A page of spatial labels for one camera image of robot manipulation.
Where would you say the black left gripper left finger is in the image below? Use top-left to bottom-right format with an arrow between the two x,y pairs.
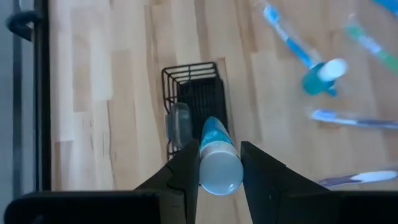
4,139 -> 200,224

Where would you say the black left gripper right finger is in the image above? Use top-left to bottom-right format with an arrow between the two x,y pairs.
241,141 -> 398,224

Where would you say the teal mouthwash bottle white cap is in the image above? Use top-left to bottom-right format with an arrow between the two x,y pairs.
301,58 -> 348,96
198,116 -> 244,196

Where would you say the purple toothbrush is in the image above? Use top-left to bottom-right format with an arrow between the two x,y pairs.
317,169 -> 398,188
310,108 -> 398,130

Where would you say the green toothbrush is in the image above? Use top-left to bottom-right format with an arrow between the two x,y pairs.
344,14 -> 398,75

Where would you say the black wire caddy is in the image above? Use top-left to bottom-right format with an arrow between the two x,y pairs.
160,61 -> 234,161

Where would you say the black frame clamp handle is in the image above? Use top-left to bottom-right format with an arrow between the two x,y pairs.
5,10 -> 43,42

